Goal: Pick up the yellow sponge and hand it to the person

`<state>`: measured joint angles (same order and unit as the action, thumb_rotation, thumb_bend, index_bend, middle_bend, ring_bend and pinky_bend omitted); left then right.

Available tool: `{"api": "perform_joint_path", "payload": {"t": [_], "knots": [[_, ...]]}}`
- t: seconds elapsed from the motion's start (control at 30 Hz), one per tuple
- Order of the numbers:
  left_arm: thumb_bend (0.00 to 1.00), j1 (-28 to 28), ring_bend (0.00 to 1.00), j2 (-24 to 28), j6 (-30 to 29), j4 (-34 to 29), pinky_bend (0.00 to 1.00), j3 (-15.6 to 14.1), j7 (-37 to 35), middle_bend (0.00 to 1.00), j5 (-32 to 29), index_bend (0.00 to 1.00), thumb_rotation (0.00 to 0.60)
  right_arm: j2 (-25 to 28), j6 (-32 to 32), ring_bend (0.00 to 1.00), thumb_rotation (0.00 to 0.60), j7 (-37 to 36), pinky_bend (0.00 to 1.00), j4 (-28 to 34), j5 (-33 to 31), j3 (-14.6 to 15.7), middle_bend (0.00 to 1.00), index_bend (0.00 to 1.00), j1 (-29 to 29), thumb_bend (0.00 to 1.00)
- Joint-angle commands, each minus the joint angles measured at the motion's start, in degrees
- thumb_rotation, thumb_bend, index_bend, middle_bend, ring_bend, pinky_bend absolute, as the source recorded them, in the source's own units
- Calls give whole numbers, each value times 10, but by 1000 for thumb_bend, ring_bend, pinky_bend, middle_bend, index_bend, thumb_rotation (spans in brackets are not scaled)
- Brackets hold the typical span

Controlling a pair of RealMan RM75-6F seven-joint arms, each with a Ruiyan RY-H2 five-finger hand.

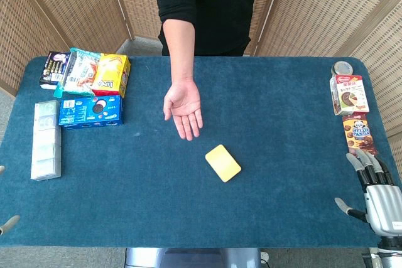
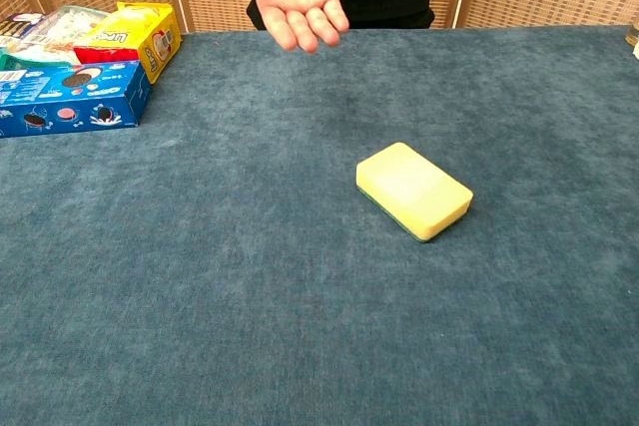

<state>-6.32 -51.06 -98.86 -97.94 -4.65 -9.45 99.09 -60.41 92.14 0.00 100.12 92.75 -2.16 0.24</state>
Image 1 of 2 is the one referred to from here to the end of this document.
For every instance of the silver black robot right hand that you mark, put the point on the silver black robot right hand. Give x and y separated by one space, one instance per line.
384 205

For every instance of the person's right hand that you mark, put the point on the person's right hand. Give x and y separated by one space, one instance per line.
185 105

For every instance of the yellow green sponge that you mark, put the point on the yellow green sponge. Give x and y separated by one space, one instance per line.
223 163

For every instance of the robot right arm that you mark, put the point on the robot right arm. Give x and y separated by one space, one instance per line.
389 249

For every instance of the person's right forearm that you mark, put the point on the person's right forearm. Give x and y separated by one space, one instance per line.
180 54

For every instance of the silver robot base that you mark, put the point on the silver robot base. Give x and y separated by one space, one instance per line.
188 258

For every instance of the person's black shirt torso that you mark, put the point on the person's black shirt torso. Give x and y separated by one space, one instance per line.
226 13

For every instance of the Hello Panda biscuit box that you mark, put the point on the Hello Panda biscuit box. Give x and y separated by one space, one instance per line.
358 134

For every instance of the yellow red cracker box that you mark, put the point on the yellow red cracker box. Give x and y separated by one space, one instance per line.
111 75

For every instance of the blue velvet tablecloth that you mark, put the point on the blue velvet tablecloth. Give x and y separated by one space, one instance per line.
267 108

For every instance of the blue Oreo cookie box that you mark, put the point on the blue Oreo cookie box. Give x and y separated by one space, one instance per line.
91 112

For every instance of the white teal snack bag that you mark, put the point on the white teal snack bag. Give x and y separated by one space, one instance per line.
80 71

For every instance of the red white Nestle box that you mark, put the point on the red white Nestle box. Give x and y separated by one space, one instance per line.
350 95

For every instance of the clear wrapped tissue pack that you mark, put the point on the clear wrapped tissue pack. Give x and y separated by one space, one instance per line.
46 142

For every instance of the wicker folding screen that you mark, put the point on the wicker folding screen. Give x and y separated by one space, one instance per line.
329 7
72 7

